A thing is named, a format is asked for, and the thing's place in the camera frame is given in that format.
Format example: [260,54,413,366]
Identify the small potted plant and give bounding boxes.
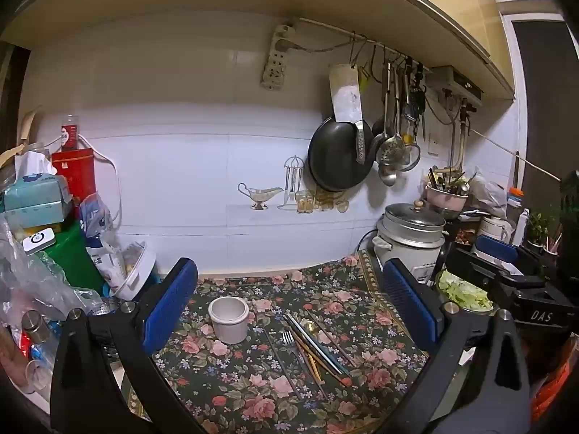
[526,205,562,256]

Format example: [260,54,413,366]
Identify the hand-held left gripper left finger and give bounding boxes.
[50,257,205,434]

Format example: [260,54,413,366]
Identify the teal tissue box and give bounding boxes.
[1,150,74,227]

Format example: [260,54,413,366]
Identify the steel cleaver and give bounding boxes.
[329,63,366,124]

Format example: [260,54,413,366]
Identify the white cup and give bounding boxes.
[208,297,250,344]

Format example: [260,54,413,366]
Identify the red-labelled bottle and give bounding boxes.
[60,115,80,153]

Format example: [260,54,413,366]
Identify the orange cloth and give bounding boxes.
[531,337,579,423]

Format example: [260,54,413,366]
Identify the silver fork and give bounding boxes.
[281,331,304,399]

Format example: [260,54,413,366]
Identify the white lidded jar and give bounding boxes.
[107,239,159,302]

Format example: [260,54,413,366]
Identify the grey power cable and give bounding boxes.
[285,36,363,56]

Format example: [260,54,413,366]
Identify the thin wooden pole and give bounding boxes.
[469,128,564,182]

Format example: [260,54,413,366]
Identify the small metal tin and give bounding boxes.
[21,310,51,345]

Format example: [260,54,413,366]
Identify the dark thin chopstick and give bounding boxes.
[263,331,301,401]

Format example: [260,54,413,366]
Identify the dark window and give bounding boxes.
[510,17,579,182]

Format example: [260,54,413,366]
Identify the green box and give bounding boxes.
[43,221,108,291]

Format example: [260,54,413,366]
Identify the orange-capped bottle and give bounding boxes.
[506,187,526,223]

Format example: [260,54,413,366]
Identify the small white device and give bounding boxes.
[22,227,58,253]

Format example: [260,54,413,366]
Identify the metal wall pipes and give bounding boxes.
[425,93,478,175]

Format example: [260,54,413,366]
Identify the white electric kettle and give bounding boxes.
[476,216,515,246]

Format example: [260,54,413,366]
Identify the mesh strainer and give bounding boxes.
[399,72,422,173]

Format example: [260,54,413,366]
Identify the white rice cooker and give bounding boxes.
[372,199,449,283]

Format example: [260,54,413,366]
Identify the bowl of lettuce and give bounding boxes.
[434,269,497,314]

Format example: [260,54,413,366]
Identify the dark floral tablecloth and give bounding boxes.
[120,248,453,434]

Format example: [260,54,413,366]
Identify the red box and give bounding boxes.
[51,148,97,206]

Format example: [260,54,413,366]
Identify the silver metal chopstick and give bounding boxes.
[292,313,352,375]
[284,314,345,375]

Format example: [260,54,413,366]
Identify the white power strip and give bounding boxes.
[260,24,297,91]

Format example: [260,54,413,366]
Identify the metal hanging rail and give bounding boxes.
[294,17,430,74]

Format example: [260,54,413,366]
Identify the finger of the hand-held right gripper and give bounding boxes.
[473,234,525,276]

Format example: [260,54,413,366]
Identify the black wok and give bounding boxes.
[308,116,377,193]

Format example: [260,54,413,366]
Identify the black rice cooker cable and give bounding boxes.
[356,230,381,254]

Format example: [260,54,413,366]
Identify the pink utensil pot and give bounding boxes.
[425,165,478,214]

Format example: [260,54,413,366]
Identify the large clear plastic bag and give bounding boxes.
[0,212,102,328]

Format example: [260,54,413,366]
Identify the crumpled clear plastic bag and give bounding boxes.
[470,168,510,218]

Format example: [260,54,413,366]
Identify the white plastic bottle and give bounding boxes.
[515,208,531,248]

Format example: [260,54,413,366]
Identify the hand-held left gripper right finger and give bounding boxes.
[375,257,532,434]

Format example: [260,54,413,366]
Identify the gold spoon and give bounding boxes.
[299,320,327,383]

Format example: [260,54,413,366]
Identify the white wall-mounted appliance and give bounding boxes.
[426,65,485,101]

